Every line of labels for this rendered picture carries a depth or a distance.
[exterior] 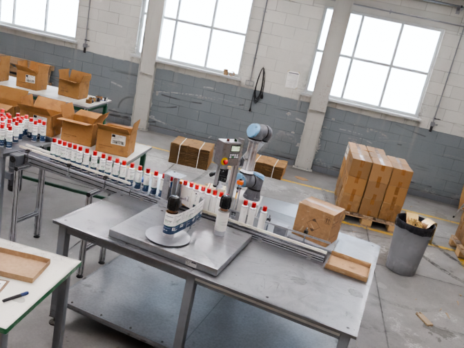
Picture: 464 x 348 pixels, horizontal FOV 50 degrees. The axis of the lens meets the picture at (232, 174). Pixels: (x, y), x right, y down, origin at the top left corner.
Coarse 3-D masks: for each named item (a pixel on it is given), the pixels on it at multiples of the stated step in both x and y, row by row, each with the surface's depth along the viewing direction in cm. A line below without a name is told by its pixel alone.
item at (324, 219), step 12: (300, 204) 391; (312, 204) 391; (324, 204) 397; (300, 216) 392; (312, 216) 387; (324, 216) 382; (336, 216) 382; (300, 228) 394; (312, 228) 389; (324, 228) 383; (336, 228) 393; (312, 240) 390
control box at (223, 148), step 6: (222, 144) 378; (228, 144) 378; (234, 144) 382; (240, 144) 385; (216, 150) 385; (222, 150) 378; (228, 150) 380; (216, 156) 385; (222, 156) 380; (228, 156) 382; (216, 162) 385; (222, 162) 382; (228, 162) 385; (234, 162) 388
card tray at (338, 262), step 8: (336, 256) 378; (344, 256) 376; (328, 264) 354; (336, 264) 364; (344, 264) 367; (352, 264) 369; (360, 264) 372; (368, 264) 370; (344, 272) 351; (352, 272) 349; (360, 272) 360; (368, 272) 363; (360, 280) 348
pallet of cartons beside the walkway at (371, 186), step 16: (352, 144) 769; (352, 160) 681; (368, 160) 685; (384, 160) 706; (400, 160) 728; (352, 176) 687; (368, 176) 683; (384, 176) 680; (400, 176) 676; (336, 192) 800; (352, 192) 692; (368, 192) 689; (384, 192) 686; (400, 192) 681; (352, 208) 698; (368, 208) 694; (384, 208) 691; (400, 208) 687; (368, 224) 696
